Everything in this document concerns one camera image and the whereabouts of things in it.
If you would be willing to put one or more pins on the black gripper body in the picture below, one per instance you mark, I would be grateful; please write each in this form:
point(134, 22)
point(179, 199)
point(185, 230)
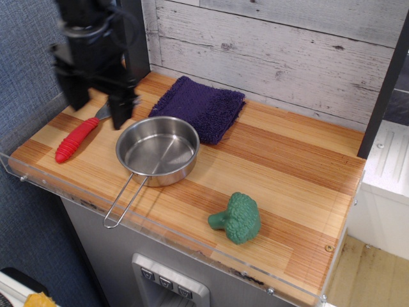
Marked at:
point(97, 59)

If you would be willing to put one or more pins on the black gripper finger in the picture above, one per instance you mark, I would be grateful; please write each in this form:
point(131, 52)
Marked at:
point(74, 89)
point(121, 108)

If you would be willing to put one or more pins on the red handled metal fork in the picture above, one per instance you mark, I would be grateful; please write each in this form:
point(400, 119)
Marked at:
point(72, 142)

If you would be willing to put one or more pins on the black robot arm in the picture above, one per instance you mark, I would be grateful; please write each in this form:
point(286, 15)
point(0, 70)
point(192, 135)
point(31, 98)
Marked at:
point(91, 17)

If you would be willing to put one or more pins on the yellow black object corner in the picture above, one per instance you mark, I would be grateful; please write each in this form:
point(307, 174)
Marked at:
point(18, 289)

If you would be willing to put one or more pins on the stainless steel saucepan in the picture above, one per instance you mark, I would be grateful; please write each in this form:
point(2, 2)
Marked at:
point(158, 151)

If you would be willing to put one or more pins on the purple folded towel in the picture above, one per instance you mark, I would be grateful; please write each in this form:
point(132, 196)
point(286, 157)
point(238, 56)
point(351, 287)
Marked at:
point(210, 111)

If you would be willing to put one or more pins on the clear acrylic table guard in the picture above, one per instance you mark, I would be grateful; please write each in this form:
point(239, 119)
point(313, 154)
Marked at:
point(302, 172)

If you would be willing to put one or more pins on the green toy broccoli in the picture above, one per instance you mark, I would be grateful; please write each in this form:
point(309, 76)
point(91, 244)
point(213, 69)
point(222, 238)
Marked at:
point(240, 221)

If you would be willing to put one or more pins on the silver dispenser button panel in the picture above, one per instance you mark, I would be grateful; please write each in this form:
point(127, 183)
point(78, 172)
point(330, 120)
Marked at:
point(162, 286)

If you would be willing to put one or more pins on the white toy sink counter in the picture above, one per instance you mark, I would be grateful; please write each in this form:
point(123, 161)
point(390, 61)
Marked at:
point(386, 169)

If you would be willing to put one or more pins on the dark left shelf post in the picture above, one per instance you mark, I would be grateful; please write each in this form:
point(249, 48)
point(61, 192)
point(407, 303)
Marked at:
point(136, 56)

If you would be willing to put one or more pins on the dark shelf post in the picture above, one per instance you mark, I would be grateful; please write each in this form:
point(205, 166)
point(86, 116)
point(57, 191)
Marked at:
point(136, 56)
point(391, 77)

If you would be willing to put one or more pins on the dark right shelf post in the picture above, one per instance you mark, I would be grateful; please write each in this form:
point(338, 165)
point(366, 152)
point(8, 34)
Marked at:
point(391, 77)

